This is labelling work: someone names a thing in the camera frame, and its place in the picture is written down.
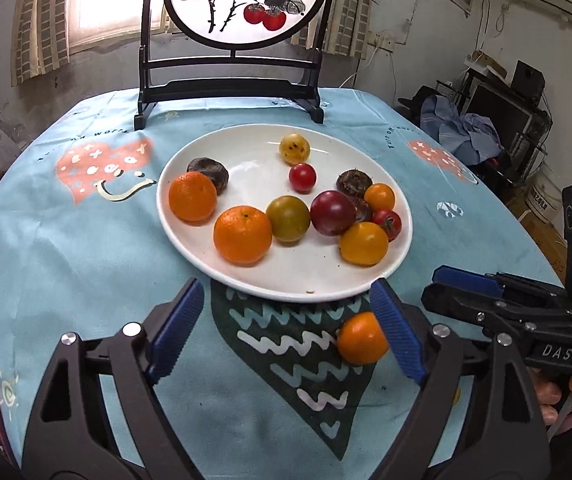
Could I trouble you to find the person's right hand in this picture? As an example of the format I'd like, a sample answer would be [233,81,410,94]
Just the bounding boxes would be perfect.
[531,369,572,427]

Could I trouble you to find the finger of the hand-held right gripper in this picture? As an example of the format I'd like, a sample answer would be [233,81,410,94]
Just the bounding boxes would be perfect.
[433,266,569,311]
[421,284,572,343]

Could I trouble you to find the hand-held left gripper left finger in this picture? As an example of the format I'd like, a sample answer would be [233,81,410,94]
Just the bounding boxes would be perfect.
[22,277,205,480]

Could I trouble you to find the dark monitor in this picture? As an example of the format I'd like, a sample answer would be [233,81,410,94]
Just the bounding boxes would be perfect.
[466,77,538,152]

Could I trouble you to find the dark purple plum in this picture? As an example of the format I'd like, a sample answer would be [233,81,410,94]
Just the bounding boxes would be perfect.
[310,190,357,237]

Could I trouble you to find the white round plate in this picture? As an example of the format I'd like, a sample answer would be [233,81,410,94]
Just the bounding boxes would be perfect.
[157,123,413,303]

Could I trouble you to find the checked beige curtain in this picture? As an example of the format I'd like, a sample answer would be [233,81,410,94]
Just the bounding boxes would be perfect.
[10,0,85,87]
[291,0,383,59]

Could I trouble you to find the dark wrinkled passion fruit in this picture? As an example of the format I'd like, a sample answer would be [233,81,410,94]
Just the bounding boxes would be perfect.
[186,157,230,196]

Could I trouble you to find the green yellow tomato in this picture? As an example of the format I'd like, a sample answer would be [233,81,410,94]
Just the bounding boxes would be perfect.
[266,195,311,244]

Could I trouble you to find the blue crumpled clothes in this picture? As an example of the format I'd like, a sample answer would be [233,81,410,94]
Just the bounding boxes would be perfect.
[418,95,505,167]

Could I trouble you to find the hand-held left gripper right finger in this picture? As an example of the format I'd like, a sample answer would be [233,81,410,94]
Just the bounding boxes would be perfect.
[370,277,552,480]

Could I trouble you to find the light blue printed tablecloth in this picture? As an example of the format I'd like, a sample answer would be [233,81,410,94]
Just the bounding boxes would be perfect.
[0,87,567,480]

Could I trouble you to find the red cherry tomato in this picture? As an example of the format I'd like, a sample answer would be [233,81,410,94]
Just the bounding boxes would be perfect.
[372,209,403,242]
[288,163,317,194]

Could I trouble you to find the white plastic bucket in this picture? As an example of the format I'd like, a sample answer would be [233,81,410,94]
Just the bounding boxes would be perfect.
[526,162,565,212]

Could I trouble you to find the small yellow green plum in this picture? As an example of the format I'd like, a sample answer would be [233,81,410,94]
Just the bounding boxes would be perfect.
[279,133,311,165]

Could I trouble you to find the large orange mandarin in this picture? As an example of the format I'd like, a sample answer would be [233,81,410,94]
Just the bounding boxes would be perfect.
[168,171,218,223]
[213,205,273,266]

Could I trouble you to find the cardboard box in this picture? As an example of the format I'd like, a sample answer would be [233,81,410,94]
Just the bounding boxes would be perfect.
[516,205,568,272]

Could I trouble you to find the bright window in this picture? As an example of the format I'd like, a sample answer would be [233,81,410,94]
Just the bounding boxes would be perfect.
[66,0,167,56]

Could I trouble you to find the black speaker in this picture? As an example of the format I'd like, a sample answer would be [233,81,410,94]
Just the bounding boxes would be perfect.
[510,60,546,102]

